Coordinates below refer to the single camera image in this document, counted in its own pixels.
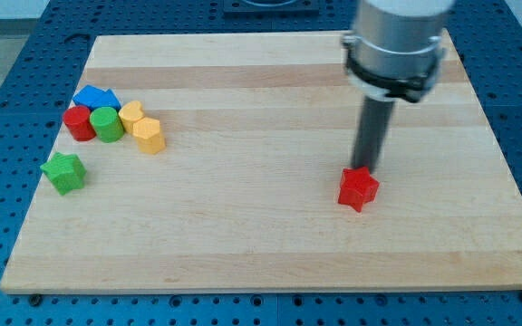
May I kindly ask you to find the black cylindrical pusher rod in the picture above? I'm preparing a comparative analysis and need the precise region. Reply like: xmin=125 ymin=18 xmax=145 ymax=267
xmin=351 ymin=96 xmax=394 ymax=172

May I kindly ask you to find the red star block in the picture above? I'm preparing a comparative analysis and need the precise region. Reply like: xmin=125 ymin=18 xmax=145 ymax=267
xmin=337 ymin=167 xmax=380 ymax=213

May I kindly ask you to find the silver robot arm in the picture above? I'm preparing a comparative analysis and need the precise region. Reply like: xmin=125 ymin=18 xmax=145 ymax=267
xmin=342 ymin=0 xmax=455 ymax=172

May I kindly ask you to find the green star block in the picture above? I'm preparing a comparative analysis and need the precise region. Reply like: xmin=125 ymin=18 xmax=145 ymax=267
xmin=40 ymin=152 xmax=87 ymax=196

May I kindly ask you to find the wooden board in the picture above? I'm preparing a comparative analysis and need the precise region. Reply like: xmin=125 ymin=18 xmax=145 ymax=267
xmin=0 ymin=32 xmax=522 ymax=294

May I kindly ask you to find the yellow hexagon block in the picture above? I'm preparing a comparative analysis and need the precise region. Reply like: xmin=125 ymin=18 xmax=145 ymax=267
xmin=132 ymin=117 xmax=166 ymax=154

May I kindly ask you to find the yellow heart block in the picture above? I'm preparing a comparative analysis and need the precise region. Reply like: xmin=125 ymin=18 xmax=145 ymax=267
xmin=118 ymin=101 xmax=145 ymax=134

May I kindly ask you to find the blue triangle block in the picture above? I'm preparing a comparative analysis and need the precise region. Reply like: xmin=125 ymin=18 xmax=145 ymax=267
xmin=90 ymin=89 xmax=121 ymax=111

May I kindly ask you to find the green cylinder block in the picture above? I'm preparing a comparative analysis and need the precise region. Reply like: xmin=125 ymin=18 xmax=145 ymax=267
xmin=90 ymin=107 xmax=124 ymax=143

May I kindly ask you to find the blue cube block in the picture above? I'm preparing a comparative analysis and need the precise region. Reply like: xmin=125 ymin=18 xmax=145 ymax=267
xmin=72 ymin=84 xmax=104 ymax=109

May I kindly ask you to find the red cylinder block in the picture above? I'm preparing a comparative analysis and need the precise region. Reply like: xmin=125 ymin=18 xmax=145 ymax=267
xmin=63 ymin=105 xmax=96 ymax=141

